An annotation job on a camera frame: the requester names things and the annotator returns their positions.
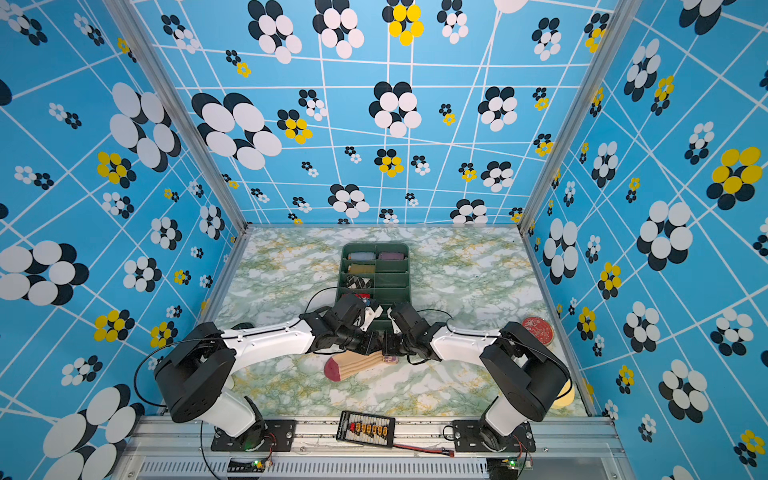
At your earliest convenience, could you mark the tan maroon striped sock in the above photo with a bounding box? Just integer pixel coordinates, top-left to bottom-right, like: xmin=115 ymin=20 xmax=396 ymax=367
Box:
xmin=323 ymin=352 xmax=398 ymax=382

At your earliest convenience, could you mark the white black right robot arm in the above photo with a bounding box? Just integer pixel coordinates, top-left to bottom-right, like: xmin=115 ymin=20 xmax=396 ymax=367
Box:
xmin=385 ymin=302 xmax=571 ymax=451

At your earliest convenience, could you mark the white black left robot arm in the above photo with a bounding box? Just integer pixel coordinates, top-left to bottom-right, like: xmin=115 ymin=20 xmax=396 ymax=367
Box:
xmin=154 ymin=294 xmax=383 ymax=442

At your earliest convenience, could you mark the red green tape roll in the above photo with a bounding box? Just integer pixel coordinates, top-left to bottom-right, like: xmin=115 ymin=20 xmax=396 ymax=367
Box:
xmin=522 ymin=317 xmax=555 ymax=346

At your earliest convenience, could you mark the black patterned rolled sock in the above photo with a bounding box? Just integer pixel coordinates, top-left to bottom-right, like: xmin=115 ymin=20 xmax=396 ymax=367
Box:
xmin=343 ymin=275 xmax=374 ymax=290

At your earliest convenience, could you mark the yellow rolled sock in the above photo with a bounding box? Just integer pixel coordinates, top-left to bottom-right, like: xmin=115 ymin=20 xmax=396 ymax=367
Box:
xmin=347 ymin=264 xmax=376 ymax=276

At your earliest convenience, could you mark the green plastic organizer tray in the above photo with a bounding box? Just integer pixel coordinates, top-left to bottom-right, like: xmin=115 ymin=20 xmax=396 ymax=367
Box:
xmin=336 ymin=242 xmax=411 ymax=321

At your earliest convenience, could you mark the maroon rolled sock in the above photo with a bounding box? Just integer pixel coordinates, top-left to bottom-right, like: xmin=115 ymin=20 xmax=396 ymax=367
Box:
xmin=378 ymin=251 xmax=407 ymax=261

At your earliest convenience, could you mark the black computer mouse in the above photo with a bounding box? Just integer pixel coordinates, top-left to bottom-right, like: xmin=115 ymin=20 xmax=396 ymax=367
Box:
xmin=232 ymin=322 xmax=254 ymax=333

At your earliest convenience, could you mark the yellow round sponge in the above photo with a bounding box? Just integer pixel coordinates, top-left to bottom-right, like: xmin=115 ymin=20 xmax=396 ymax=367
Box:
xmin=552 ymin=380 xmax=577 ymax=409

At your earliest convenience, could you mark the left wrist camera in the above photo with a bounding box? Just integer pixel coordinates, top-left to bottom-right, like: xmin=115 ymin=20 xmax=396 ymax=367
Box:
xmin=362 ymin=305 xmax=383 ymax=331

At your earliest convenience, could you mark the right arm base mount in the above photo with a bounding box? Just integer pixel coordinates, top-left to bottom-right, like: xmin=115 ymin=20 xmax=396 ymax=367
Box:
xmin=448 ymin=420 xmax=537 ymax=454

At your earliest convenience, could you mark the red black wire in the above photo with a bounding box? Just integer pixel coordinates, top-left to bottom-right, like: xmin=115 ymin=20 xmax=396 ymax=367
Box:
xmin=392 ymin=442 xmax=456 ymax=458

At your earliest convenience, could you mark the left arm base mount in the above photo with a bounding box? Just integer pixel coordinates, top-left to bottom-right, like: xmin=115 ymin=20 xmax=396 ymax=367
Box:
xmin=210 ymin=419 xmax=297 ymax=452

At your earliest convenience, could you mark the aluminium front rail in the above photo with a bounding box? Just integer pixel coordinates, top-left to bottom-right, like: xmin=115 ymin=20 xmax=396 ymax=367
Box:
xmin=112 ymin=417 xmax=637 ymax=479

